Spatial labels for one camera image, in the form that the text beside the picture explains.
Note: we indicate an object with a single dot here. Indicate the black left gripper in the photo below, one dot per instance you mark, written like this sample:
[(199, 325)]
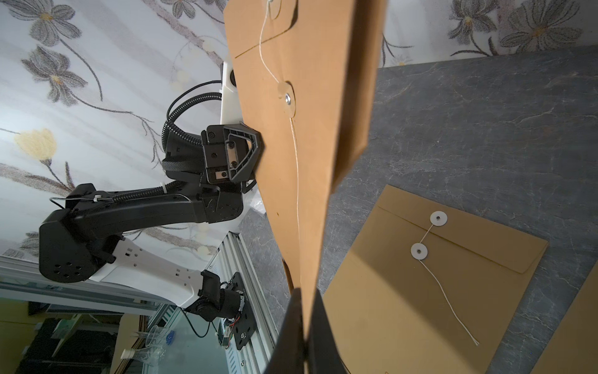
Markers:
[(220, 155)]

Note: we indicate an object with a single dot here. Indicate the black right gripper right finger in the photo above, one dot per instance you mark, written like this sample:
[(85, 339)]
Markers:
[(322, 354)]

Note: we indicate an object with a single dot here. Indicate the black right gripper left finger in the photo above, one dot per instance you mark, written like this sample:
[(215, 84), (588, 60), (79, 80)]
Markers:
[(288, 356)]

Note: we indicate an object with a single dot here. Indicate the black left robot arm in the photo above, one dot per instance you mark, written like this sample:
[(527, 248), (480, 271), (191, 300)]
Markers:
[(85, 238)]

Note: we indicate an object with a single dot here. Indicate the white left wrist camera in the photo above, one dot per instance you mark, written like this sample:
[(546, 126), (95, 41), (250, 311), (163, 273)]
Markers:
[(230, 103)]

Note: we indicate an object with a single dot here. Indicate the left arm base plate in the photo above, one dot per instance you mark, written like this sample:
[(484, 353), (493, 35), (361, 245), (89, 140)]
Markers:
[(228, 301)]

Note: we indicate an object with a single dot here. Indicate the aluminium rail frame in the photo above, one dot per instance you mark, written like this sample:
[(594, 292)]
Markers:
[(199, 346)]

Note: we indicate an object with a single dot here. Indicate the brown kraft file bag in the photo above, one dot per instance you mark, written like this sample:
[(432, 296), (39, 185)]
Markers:
[(426, 288), (573, 347), (306, 74)]

